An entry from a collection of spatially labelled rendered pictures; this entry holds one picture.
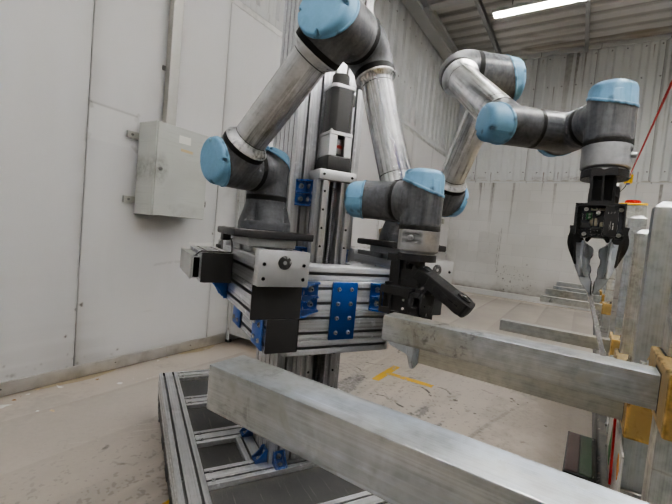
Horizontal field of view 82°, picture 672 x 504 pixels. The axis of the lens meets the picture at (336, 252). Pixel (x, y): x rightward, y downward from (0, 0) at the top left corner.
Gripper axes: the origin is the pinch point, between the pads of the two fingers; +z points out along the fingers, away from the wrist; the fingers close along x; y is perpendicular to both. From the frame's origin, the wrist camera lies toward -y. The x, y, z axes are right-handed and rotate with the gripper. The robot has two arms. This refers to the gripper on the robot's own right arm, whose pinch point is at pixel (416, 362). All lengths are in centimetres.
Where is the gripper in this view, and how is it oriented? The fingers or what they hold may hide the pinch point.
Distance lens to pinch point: 75.7
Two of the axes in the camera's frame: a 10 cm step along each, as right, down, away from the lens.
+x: -5.6, -0.1, -8.3
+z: -0.9, 9.9, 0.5
